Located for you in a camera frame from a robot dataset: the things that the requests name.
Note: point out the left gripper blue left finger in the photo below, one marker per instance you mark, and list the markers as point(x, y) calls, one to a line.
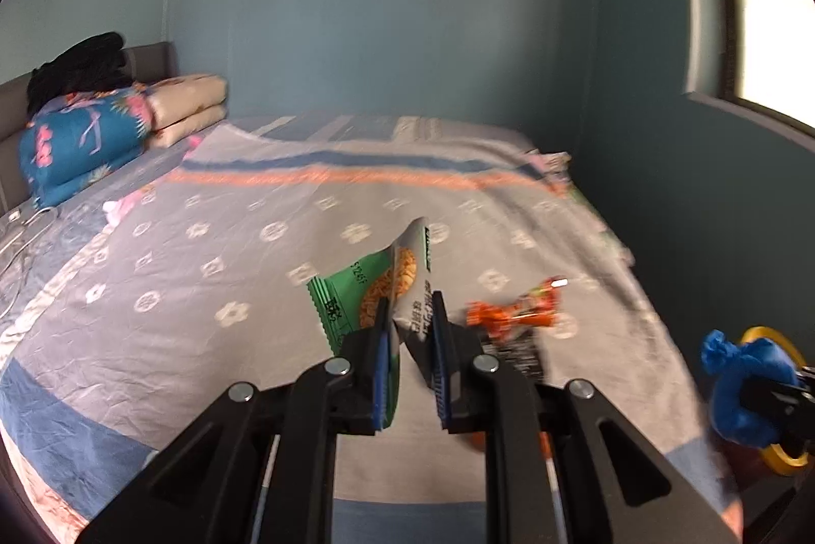
point(382, 369)

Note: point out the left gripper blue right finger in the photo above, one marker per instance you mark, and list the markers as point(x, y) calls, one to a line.
point(441, 357)

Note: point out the green white snack wrapper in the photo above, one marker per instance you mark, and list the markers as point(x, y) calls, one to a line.
point(347, 300)

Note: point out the orange snack wrapper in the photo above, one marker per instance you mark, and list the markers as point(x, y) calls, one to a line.
point(537, 308)

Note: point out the yellow rimmed trash bin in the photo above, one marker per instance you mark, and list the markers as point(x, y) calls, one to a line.
point(773, 455)

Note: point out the black plastic bag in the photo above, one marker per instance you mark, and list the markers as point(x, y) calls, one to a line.
point(520, 349)

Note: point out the grey patterned bed blanket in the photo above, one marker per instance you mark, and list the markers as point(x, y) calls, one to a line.
point(186, 271)

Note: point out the beige folded quilt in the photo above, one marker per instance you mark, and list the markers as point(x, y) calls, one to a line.
point(184, 105)

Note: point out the blue floral folded quilt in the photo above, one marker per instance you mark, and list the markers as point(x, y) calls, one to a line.
point(79, 138)

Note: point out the black clothing pile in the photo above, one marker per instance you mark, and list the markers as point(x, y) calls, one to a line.
point(95, 64)

